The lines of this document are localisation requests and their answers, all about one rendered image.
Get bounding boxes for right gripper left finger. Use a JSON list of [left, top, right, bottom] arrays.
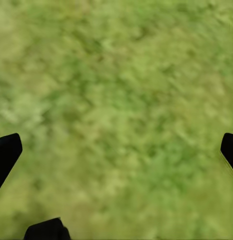
[[0, 133, 23, 188]]

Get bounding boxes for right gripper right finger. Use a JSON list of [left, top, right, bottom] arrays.
[[220, 133, 233, 168]]

